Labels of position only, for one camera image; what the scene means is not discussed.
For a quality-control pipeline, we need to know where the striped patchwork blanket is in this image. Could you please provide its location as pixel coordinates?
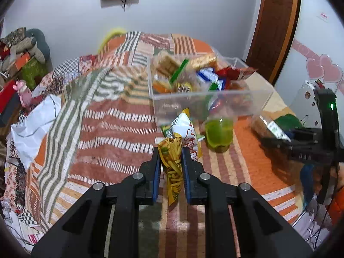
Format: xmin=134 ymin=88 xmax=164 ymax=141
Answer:
xmin=5 ymin=31 xmax=307 ymax=258

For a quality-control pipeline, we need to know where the white cabinet with stickers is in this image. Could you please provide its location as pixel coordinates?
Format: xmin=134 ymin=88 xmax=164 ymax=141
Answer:
xmin=289 ymin=80 xmax=323 ymax=128

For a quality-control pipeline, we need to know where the yellow hoop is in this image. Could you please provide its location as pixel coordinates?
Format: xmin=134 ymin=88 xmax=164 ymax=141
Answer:
xmin=96 ymin=27 xmax=127 ymax=55

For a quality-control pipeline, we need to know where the white plastic bag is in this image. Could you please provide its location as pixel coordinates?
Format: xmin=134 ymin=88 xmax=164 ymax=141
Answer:
xmin=11 ymin=94 xmax=63 ymax=170

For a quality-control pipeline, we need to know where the floral patchwork quilt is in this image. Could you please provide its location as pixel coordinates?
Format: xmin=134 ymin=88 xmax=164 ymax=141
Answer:
xmin=0 ymin=55 xmax=98 ymax=248

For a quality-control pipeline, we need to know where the red snack packet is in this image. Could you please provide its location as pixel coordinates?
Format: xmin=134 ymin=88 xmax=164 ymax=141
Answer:
xmin=215 ymin=66 xmax=258 ymax=81

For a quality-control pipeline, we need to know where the orange cardboard box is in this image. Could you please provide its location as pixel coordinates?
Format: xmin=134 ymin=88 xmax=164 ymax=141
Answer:
xmin=8 ymin=53 xmax=32 ymax=72

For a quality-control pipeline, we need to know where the cracker bag with green label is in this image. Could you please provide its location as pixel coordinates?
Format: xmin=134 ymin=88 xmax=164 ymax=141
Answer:
xmin=150 ymin=51 xmax=190 ymax=85

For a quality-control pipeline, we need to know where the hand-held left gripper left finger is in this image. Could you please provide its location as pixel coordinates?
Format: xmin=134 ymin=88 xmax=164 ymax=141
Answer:
xmin=32 ymin=146 xmax=162 ymax=258

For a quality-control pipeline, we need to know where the brown wooden door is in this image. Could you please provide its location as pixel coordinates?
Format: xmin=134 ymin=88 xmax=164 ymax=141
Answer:
xmin=245 ymin=0 xmax=302 ymax=85

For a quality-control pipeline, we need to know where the green jelly cup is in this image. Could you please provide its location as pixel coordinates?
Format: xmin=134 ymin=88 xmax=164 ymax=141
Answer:
xmin=205 ymin=117 xmax=234 ymax=153

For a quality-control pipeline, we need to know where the dark flat box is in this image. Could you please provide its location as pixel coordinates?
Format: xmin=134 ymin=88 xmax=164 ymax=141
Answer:
xmin=0 ymin=97 xmax=22 ymax=127

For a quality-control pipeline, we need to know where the pink toy figure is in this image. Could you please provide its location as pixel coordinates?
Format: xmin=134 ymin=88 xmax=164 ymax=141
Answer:
xmin=15 ymin=80 xmax=33 ymax=110

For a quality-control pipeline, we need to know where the blue and white snack packet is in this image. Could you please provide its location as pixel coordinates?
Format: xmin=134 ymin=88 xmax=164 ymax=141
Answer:
xmin=196 ymin=68 xmax=229 ymax=91

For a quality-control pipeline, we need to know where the white wardrobe with pink hearts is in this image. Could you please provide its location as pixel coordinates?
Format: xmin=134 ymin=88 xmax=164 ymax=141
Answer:
xmin=273 ymin=0 xmax=344 ymax=129

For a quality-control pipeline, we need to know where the orange snack packet green label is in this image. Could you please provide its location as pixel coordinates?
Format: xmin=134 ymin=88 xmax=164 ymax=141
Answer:
xmin=152 ymin=81 xmax=172 ymax=92

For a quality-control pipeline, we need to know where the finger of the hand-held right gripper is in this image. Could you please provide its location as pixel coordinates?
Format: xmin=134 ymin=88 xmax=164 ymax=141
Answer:
xmin=286 ymin=128 xmax=305 ymax=141
xmin=259 ymin=137 xmax=294 ymax=154

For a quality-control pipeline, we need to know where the white and yellow chip packet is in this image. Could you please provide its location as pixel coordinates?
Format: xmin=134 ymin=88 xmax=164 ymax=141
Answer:
xmin=161 ymin=108 xmax=205 ymax=163

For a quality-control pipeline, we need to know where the red box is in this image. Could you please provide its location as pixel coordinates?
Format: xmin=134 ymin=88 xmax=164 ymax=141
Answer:
xmin=0 ymin=80 xmax=18 ymax=114

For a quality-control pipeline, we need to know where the green gift bag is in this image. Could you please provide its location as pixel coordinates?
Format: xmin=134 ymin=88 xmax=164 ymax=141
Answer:
xmin=21 ymin=58 xmax=49 ymax=90

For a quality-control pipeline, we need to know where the striped biscuit packet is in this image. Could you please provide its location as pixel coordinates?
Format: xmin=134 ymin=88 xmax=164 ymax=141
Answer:
xmin=189 ymin=54 xmax=217 ymax=69

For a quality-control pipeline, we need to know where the yellow wrapped snack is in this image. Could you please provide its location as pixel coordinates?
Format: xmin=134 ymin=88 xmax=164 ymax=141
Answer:
xmin=172 ymin=82 xmax=193 ymax=93

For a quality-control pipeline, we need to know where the yellow fries snack packet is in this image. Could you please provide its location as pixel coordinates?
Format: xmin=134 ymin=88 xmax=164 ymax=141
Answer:
xmin=158 ymin=134 xmax=183 ymax=205

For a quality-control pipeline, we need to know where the clear plastic box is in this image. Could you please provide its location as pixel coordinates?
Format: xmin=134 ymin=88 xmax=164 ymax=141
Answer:
xmin=146 ymin=54 xmax=275 ymax=127

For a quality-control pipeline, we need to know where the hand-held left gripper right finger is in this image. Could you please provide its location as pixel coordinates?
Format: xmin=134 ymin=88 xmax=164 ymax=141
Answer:
xmin=181 ymin=146 xmax=313 ymax=258

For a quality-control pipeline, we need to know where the light printed bedsheet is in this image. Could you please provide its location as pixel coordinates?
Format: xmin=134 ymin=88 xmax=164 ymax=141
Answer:
xmin=292 ymin=193 xmax=335 ymax=251

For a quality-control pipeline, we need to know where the patterned cushion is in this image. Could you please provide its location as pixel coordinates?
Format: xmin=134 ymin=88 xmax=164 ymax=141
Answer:
xmin=0 ymin=27 xmax=26 ymax=48

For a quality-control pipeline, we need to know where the long brown packet white label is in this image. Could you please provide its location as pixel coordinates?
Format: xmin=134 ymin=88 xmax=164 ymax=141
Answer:
xmin=251 ymin=114 xmax=292 ymax=142

